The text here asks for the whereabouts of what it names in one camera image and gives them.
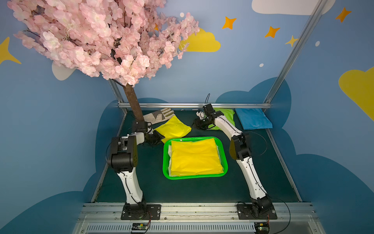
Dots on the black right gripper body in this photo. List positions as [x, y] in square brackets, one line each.
[201, 122]

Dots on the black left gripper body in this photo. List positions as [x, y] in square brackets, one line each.
[153, 137]

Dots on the white raincoat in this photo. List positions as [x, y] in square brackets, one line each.
[170, 159]

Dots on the lime green raincoat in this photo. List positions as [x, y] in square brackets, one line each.
[228, 113]

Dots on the yellow raincoat back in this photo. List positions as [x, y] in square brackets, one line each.
[172, 129]

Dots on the yellow raincoat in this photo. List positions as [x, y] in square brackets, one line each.
[195, 158]
[172, 129]

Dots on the green plastic basket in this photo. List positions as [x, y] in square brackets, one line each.
[166, 158]

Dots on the yellow raincoat front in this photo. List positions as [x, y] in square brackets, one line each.
[195, 158]

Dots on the blue raincoat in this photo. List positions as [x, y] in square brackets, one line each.
[253, 119]

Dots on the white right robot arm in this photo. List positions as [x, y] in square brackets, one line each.
[240, 150]

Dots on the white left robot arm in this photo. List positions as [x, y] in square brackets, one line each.
[123, 159]

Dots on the beige folded cloth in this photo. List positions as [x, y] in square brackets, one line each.
[159, 116]

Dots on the left circuit board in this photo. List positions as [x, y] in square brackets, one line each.
[143, 227]

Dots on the circuit board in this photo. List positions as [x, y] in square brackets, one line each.
[261, 228]
[143, 227]

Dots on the pink cherry blossom tree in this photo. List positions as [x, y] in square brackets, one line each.
[122, 41]

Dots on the right circuit board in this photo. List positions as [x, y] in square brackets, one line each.
[261, 228]

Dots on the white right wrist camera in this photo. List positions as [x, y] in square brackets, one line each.
[200, 115]

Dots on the aluminium frame crossbar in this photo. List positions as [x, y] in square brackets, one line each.
[200, 105]

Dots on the aluminium frame post left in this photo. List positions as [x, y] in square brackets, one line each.
[118, 95]

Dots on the aluminium frame post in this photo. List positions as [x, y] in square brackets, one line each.
[118, 95]
[304, 36]

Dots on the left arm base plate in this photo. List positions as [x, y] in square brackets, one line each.
[141, 212]

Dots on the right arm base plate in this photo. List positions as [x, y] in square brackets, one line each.
[249, 211]

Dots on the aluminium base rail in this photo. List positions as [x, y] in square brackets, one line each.
[198, 218]

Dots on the aluminium frame post right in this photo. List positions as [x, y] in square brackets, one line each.
[304, 36]

